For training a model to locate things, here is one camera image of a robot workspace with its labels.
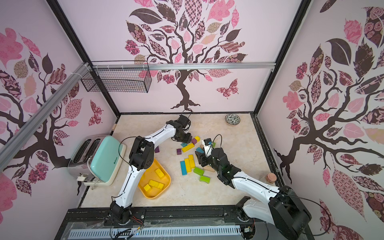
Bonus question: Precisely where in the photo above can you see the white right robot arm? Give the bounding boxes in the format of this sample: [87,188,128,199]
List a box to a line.
[195,147,312,240]

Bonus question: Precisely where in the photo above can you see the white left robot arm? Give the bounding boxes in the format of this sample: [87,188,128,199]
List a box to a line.
[110,115,192,225]

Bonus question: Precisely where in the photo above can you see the mint green toaster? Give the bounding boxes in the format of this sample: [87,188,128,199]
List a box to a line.
[68,135,127,187]

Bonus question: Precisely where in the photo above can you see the green block lower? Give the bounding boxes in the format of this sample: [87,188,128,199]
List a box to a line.
[200,176,211,184]

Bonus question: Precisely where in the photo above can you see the yellow plastic tray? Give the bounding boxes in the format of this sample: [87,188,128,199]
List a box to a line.
[139,159,171,200]

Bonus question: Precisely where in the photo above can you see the teal long block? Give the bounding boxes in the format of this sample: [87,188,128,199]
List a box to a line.
[180,161,188,176]

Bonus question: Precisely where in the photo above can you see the teal small block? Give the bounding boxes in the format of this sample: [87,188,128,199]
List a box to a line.
[196,147,205,154]

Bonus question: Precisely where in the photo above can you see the black wire basket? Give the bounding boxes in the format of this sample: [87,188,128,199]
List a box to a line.
[82,60,152,93]

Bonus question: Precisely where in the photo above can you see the green block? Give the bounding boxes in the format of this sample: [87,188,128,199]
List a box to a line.
[200,176,211,184]
[194,167,205,176]

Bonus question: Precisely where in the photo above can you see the glass jar pink lid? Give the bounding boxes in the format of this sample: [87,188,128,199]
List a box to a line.
[260,173,277,186]

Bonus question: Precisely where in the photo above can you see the white cable duct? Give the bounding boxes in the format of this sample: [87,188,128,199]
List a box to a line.
[67,226,242,240]

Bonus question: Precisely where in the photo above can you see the patterned ceramic bowl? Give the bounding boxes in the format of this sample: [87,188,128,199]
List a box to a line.
[225,114,241,126]

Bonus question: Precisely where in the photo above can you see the yellow rectangular block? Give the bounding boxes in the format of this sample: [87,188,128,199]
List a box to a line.
[155,169,165,179]

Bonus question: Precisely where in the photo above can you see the aluminium frame rail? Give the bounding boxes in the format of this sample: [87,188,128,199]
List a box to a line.
[1,63,90,171]

